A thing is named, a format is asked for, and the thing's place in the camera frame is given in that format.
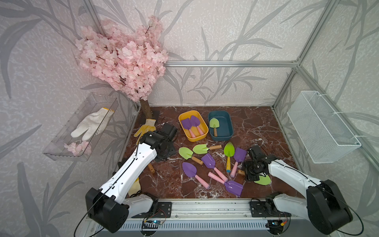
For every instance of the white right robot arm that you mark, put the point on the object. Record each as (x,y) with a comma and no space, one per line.
(309,186)

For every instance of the pink cherry blossom tree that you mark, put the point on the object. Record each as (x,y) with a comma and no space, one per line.
(130,64)

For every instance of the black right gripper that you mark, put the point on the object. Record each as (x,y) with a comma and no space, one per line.
(250,177)

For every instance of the black and yellow glove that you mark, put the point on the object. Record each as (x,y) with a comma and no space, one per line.
(134,186)

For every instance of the white cotton glove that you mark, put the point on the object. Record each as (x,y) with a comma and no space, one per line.
(93,124)

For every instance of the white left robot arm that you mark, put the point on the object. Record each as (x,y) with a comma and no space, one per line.
(111,205)

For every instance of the dark teal storage box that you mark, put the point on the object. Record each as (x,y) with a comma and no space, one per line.
(225,131)

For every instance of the yellow rubber glove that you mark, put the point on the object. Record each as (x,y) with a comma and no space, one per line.
(148,126)

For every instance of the green trowel yellow handle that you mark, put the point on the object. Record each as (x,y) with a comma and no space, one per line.
(229,151)

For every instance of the purple square shovel pink handle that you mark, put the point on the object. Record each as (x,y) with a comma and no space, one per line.
(239,157)
(231,186)
(211,163)

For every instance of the clear acrylic wall shelf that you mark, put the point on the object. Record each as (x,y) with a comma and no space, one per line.
(78,138)

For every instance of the green square shovel wooden handle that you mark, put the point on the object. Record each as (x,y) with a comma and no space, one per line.
(214,123)

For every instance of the white wire mesh basket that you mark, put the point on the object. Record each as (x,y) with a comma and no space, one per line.
(324,134)

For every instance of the green shovel far left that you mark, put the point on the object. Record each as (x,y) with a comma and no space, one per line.
(151,168)

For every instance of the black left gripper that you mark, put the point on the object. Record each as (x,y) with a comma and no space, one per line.
(159,158)

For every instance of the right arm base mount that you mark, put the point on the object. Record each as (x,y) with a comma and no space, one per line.
(266,207)

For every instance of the aluminium front rail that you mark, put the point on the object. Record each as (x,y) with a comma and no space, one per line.
(207,209)

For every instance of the yellow storage box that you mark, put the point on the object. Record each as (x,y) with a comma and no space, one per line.
(203,126)

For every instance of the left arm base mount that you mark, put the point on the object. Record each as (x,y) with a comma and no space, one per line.
(162,208)

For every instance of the pink blossom sprig on shelf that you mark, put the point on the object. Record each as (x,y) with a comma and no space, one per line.
(79,148)

